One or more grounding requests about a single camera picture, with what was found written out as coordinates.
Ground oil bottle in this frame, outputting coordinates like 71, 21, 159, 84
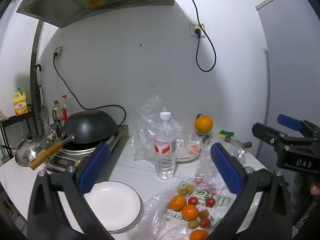
52, 100, 62, 128

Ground clear water bottle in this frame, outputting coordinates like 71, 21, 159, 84
153, 112, 177, 180

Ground yellow detergent bottle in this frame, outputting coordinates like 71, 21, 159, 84
13, 87, 29, 116

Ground yellow green sponge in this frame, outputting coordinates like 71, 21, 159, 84
219, 130, 234, 139

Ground crumpled clear plastic bag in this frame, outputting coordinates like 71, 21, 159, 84
131, 95, 196, 164

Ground mandarin orange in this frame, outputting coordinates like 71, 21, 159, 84
181, 204, 199, 221
169, 195, 187, 211
189, 229, 209, 240

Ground left wall socket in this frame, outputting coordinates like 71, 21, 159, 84
54, 47, 62, 58

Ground black umbrella handle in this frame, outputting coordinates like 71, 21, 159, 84
35, 64, 42, 102

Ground black wire rack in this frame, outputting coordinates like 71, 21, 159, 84
1, 104, 39, 159

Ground printed plastic fruit bag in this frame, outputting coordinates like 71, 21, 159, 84
132, 139, 245, 239

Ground white plate black rim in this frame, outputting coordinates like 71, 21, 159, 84
84, 181, 142, 232

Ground red-cap sauce bottle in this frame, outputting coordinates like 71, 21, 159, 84
60, 95, 73, 122

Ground steel induction cooker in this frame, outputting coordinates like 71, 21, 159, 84
44, 125, 129, 172

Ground black wok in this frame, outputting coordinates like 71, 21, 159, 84
28, 110, 119, 170

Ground yellow-green longan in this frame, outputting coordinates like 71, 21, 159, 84
188, 219, 200, 229
185, 185, 194, 195
199, 210, 209, 219
178, 187, 187, 196

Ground black hood power cable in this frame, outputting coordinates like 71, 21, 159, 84
179, 0, 217, 73

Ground large orange with leaf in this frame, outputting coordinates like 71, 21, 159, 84
194, 114, 213, 133

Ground white wall socket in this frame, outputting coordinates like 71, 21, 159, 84
189, 23, 206, 38

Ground black cooker power cable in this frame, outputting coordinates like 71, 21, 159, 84
52, 52, 127, 128

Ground cherry tomato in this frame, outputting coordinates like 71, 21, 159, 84
188, 196, 199, 206
200, 217, 212, 228
205, 197, 216, 207

